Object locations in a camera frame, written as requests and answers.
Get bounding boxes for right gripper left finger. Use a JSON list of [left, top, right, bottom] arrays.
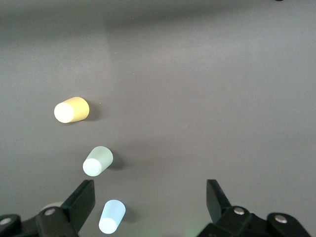
[[0, 179, 96, 237]]

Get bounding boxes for light blue plastic cup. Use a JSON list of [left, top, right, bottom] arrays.
[[98, 199, 126, 235]]

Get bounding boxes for pale green plastic cup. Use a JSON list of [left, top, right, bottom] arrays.
[[82, 146, 114, 177]]

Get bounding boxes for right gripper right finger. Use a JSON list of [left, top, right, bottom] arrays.
[[197, 179, 312, 237]]

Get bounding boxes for yellow plastic cup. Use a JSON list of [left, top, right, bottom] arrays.
[[53, 96, 90, 123]]

